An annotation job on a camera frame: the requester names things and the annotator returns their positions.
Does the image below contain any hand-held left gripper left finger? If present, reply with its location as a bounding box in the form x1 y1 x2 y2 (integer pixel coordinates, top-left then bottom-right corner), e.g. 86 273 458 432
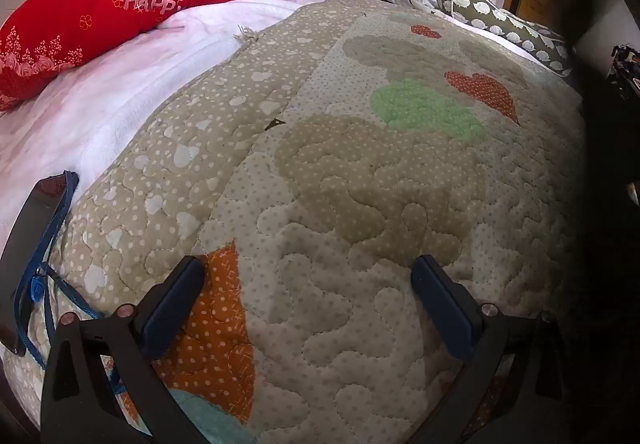
41 255 211 444

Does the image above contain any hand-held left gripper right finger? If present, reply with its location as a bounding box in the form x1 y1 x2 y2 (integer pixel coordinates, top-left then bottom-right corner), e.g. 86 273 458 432
410 254 571 444

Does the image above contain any olive patterned pillow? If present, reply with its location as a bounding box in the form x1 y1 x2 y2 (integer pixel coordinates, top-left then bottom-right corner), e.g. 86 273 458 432
434 0 573 76

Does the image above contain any patchwork quilted blanket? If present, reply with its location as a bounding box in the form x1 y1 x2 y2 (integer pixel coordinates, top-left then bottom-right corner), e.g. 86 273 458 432
5 0 588 444

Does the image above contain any black smartphone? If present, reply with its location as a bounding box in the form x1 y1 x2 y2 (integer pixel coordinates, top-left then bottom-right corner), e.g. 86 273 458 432
0 173 69 357

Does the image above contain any white fleece blanket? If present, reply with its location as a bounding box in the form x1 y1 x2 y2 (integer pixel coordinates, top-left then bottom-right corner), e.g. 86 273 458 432
0 0 321 250

